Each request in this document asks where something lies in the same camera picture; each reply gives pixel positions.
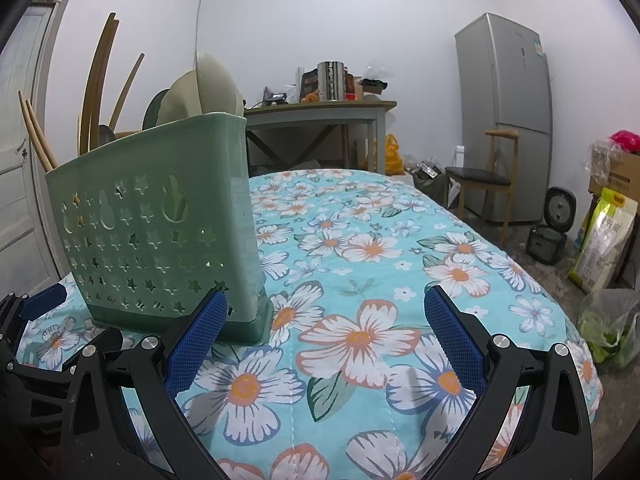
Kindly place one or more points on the white panel door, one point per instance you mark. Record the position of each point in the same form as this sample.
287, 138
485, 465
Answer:
20, 200

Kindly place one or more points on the silver fridge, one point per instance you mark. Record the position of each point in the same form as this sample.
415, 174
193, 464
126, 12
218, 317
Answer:
505, 110

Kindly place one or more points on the tan cardboard box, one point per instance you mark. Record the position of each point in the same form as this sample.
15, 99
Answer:
375, 87

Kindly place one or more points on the teal floral quilt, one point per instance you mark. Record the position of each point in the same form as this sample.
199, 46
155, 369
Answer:
350, 270

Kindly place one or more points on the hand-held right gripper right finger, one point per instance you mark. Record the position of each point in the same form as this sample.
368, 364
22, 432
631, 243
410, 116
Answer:
457, 340

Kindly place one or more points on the grey dining table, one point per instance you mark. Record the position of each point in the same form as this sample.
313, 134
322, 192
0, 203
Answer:
320, 110

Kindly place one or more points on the white rice paddle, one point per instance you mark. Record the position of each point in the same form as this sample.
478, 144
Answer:
220, 90

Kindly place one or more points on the wooden chair black seat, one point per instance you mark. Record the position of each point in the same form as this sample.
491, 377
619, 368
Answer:
475, 175

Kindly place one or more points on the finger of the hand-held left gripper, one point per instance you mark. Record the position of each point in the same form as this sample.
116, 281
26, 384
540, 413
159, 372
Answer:
45, 300
100, 342

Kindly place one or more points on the perforated steel canister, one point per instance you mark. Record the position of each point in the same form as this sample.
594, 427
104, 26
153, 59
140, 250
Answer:
331, 82

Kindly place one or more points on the clear plastic bag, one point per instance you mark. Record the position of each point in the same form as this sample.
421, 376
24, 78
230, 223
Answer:
597, 157

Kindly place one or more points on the yellow green rice sack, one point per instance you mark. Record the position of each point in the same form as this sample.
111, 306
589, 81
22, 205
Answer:
605, 240

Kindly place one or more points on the green plastic utensil holder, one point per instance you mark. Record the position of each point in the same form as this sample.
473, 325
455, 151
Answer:
150, 185

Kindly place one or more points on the pink plastic bag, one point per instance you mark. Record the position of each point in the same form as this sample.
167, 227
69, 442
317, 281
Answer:
625, 141

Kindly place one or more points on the black spare gripper device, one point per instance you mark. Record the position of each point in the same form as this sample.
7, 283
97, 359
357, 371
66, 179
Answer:
276, 97

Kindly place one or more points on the black rice cooker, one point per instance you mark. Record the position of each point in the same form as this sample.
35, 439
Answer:
560, 207

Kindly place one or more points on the cream speckled spoon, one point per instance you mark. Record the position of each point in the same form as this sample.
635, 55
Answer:
182, 100

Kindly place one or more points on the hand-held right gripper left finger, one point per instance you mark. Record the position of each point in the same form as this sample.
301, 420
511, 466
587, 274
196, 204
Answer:
197, 340

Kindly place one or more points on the brown cardboard box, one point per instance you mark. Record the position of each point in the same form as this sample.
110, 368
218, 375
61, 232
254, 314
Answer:
625, 175

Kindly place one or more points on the olive green bag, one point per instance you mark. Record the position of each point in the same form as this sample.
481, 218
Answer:
425, 185

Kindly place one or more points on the yellow plastic bag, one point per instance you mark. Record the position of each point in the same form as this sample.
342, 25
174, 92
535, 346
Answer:
394, 157

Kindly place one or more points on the red snack box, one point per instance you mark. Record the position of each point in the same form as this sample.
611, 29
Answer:
354, 89

